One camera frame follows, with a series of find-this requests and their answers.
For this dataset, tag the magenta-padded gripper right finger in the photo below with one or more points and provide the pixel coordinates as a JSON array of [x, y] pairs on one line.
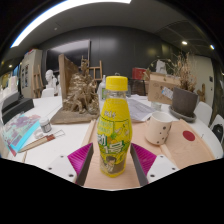
[[144, 158]]

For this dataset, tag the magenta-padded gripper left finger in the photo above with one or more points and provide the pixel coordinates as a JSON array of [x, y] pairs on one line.
[[80, 156]]

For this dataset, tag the yellow drink bottle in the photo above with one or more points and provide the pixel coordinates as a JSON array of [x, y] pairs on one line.
[[114, 133]]

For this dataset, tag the small paint jar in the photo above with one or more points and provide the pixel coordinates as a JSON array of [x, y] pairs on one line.
[[45, 126]]

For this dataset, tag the light plywood sheet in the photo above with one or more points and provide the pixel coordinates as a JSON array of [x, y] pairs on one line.
[[190, 150]]

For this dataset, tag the printed newspaper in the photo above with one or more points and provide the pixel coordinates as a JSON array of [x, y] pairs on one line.
[[138, 108]]

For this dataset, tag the flat round red coaster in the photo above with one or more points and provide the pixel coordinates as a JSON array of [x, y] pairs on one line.
[[189, 135]]

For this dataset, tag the small glass jar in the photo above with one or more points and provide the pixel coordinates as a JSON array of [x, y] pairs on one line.
[[156, 106]]

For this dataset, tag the grey plant saucer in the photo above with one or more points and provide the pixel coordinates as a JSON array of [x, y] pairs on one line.
[[181, 116]]

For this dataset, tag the brown rocky sculpture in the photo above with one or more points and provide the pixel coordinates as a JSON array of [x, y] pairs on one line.
[[80, 96]]

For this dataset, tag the colourful picture book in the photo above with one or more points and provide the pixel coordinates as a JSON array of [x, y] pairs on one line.
[[20, 131]]

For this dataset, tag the dried plant in grey pot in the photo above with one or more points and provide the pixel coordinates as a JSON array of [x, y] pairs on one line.
[[184, 100]]

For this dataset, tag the clear spray bottle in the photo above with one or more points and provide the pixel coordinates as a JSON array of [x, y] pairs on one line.
[[101, 88]]

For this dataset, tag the cardboard box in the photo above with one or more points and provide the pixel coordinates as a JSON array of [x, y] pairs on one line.
[[160, 88]]

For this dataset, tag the black case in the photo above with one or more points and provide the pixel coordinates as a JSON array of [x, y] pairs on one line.
[[18, 108]]

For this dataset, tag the black backpack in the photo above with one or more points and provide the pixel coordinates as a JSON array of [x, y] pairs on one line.
[[218, 130]]

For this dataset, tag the white plaster bust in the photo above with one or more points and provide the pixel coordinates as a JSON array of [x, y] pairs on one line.
[[50, 79]]

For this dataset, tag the red box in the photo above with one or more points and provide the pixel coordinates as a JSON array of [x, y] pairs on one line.
[[139, 73]]

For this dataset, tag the wooden easel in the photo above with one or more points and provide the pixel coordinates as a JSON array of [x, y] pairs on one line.
[[96, 71]]

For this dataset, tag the wooden figure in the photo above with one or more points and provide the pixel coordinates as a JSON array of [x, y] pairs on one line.
[[201, 93]]

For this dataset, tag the dark wall screen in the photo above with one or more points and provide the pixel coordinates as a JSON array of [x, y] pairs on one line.
[[71, 53]]

